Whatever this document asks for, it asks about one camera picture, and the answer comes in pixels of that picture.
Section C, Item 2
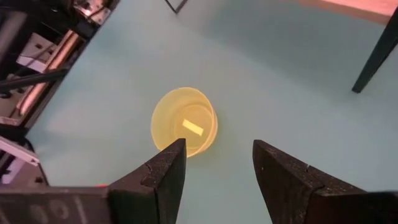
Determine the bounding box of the black table frame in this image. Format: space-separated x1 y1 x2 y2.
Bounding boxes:
0 0 121 187

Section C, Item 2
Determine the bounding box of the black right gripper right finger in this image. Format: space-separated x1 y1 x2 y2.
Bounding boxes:
252 139 368 224

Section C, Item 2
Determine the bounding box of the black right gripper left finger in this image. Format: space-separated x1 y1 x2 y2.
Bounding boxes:
108 138 188 224

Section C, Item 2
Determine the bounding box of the small green bowl with label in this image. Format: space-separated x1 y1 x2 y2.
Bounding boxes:
150 86 219 158

